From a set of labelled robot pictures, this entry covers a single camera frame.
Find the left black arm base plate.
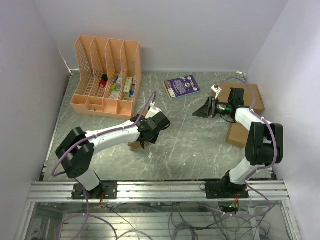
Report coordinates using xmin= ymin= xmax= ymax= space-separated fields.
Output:
xmin=71 ymin=180 xmax=118 ymax=200

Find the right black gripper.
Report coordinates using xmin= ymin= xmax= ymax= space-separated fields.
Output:
xmin=193 ymin=96 xmax=232 ymax=119

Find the pink plastic file organizer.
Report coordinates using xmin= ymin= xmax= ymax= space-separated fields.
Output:
xmin=70 ymin=35 xmax=142 ymax=120

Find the red black bottle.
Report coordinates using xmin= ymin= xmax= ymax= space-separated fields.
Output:
xmin=99 ymin=74 xmax=108 ymax=88

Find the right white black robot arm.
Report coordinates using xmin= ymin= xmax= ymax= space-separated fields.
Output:
xmin=193 ymin=85 xmax=284 ymax=199

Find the white green carton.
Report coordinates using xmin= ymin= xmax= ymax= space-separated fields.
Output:
xmin=123 ymin=76 xmax=133 ymax=98

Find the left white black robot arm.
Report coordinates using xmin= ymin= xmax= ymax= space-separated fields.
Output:
xmin=55 ymin=111 xmax=171 ymax=199

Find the large folded cardboard box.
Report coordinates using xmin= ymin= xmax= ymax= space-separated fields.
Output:
xmin=218 ymin=82 xmax=265 ymax=115

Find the aluminium rail frame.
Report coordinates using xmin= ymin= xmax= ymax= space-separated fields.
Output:
xmin=15 ymin=180 xmax=302 ymax=240

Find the brown cardboard box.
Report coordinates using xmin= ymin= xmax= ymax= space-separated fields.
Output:
xmin=127 ymin=141 xmax=148 ymax=149

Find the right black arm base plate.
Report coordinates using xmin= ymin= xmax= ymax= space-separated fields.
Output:
xmin=199 ymin=180 xmax=249 ymax=199

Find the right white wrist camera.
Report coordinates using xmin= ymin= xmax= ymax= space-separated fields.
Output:
xmin=211 ymin=84 xmax=222 ymax=100

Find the purple book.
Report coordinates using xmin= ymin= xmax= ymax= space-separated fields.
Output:
xmin=163 ymin=75 xmax=201 ymax=100

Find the small folded cardboard box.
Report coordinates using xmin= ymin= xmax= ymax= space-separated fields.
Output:
xmin=225 ymin=123 xmax=249 ymax=149

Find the green cube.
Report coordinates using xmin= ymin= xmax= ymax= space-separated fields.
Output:
xmin=110 ymin=85 xmax=117 ymax=92

